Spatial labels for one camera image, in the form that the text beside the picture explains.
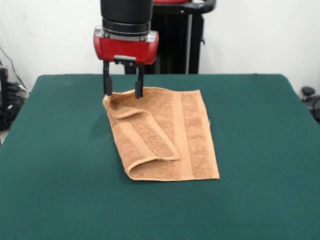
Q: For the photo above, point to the black box with red light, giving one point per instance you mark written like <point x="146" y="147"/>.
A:
<point x="3" y="85"/>

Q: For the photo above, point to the dark green table cloth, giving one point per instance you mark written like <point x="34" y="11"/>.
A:
<point x="75" y="150"/>

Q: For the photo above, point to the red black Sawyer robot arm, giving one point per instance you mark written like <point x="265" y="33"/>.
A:
<point x="125" y="12"/>

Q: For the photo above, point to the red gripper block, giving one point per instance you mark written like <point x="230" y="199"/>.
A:
<point x="125" y="50"/>

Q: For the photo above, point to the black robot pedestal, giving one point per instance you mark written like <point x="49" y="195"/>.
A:
<point x="172" y="45"/>

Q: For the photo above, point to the tan terry towel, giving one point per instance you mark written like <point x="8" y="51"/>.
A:
<point x="162" y="120"/>

